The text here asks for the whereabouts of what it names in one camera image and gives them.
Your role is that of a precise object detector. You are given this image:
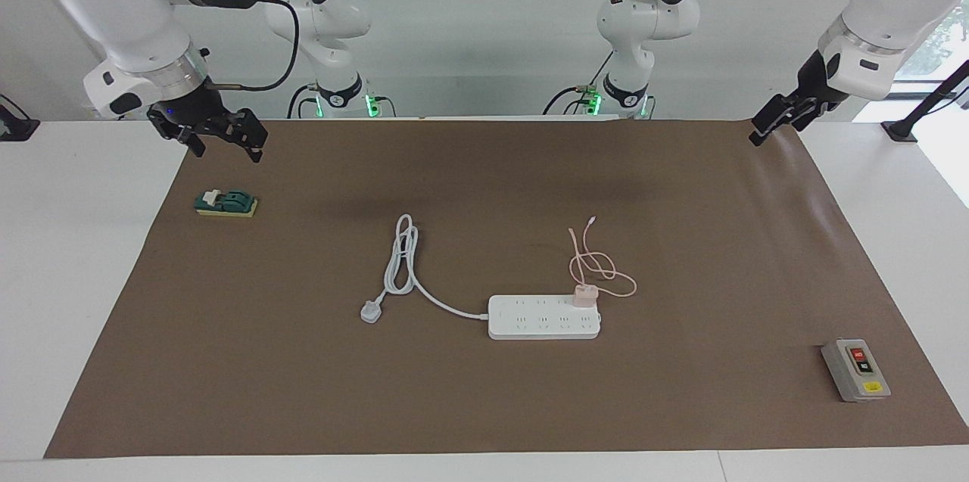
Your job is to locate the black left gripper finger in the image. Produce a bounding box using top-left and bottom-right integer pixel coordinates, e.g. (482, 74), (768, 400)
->
(749, 119), (788, 148)

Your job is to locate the pink charging cable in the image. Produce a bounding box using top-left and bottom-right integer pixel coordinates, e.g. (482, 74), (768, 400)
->
(568, 216), (638, 299)

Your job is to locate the black angled stand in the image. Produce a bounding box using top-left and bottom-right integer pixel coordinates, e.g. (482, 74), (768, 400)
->
(880, 61), (969, 144)

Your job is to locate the bright window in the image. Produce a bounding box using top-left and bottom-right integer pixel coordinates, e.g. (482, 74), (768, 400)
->
(852, 0), (969, 123)

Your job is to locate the brown table mat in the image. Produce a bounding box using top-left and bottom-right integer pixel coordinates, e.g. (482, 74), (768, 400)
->
(44, 117), (969, 460)

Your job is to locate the black base cable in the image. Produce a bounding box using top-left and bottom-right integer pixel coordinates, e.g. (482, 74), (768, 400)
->
(288, 85), (319, 120)
(544, 51), (615, 117)

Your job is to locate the black clamp mount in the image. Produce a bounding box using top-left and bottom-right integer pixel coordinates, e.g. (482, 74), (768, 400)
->
(0, 94), (40, 142)

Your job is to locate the grey on-off switch box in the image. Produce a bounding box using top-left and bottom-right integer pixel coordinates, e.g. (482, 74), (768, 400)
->
(821, 338), (892, 403)

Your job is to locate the white power strip with cord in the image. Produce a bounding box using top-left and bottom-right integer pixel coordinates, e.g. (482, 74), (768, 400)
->
(360, 213), (603, 341)

